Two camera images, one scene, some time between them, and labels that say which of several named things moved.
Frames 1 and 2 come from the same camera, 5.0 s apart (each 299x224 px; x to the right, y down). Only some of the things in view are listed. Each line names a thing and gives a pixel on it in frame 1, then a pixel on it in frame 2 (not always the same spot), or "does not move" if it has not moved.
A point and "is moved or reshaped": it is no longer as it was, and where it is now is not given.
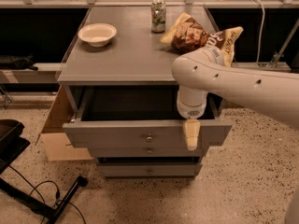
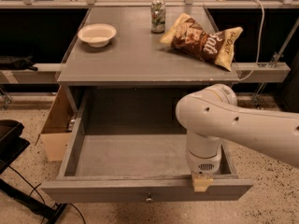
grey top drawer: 137,119 is moved or reshaped
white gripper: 191,110 to 204,164
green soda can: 158,11 does not move
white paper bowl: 97,35 does not move
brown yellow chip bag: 187,35 does not move
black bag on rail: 17,63 does not move
